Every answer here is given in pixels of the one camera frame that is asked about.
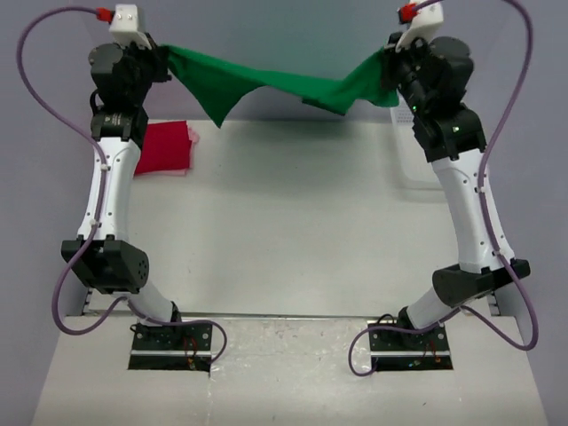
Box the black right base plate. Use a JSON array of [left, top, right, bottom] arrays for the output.
[[368, 327, 454, 373]]

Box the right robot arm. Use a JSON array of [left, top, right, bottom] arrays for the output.
[[381, 32, 531, 349]]

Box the white plastic basket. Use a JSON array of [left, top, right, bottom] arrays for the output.
[[390, 98, 442, 191]]

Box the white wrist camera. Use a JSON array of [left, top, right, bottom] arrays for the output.
[[396, 1, 444, 51], [109, 4, 151, 49]]

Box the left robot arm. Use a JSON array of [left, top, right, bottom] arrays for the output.
[[61, 40, 185, 349]]

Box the pink folded t shirt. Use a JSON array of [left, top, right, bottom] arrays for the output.
[[187, 126, 201, 146]]

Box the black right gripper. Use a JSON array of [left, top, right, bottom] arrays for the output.
[[378, 28, 429, 114]]

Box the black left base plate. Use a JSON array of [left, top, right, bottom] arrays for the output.
[[128, 323, 213, 373]]

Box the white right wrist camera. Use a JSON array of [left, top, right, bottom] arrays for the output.
[[396, 1, 444, 51]]

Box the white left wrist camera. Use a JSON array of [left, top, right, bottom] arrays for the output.
[[109, 4, 151, 49]]

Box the green t shirt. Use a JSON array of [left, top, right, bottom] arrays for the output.
[[164, 44, 399, 127]]

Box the red folded t shirt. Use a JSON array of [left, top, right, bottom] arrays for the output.
[[134, 121, 193, 177]]

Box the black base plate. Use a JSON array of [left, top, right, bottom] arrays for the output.
[[128, 323, 213, 373], [368, 327, 454, 373]]

